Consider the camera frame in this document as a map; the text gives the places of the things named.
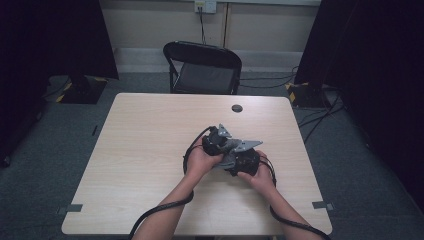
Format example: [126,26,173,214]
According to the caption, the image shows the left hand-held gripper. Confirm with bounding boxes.
[201,123,233,157]

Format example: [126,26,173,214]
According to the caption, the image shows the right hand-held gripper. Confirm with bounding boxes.
[227,139,264,178]

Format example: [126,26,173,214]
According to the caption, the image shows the person's right hand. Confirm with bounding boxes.
[237,149,278,192]

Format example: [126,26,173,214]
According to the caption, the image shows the person's left hand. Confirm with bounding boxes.
[184,137,224,180]

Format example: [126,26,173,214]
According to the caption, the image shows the black folding chair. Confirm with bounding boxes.
[162,40,243,96]

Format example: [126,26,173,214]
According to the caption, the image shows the grey tape strip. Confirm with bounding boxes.
[56,203,84,215]
[312,200,335,211]

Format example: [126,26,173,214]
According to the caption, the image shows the black stand base striped tape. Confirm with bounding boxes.
[55,74,108,105]
[284,81,331,109]

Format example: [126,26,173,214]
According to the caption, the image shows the black curtain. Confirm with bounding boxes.
[0,0,120,168]
[294,0,424,214]

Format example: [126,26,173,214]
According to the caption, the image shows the right hand-held gripper black cable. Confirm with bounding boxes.
[259,156,333,240]

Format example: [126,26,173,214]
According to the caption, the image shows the hand-held gripper black cable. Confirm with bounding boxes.
[128,125,216,240]
[259,156,333,240]

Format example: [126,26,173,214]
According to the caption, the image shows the black floor cables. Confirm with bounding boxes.
[298,93,344,144]
[239,65,299,90]

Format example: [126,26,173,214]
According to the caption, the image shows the left hand-held gripper black cable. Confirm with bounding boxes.
[128,125,216,240]

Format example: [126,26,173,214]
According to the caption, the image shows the black wall socket cable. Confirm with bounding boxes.
[198,6,207,45]

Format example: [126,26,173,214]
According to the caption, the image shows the vertical wall conduit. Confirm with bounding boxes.
[222,2,231,48]

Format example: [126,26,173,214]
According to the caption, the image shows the white wall socket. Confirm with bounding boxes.
[194,0,218,14]

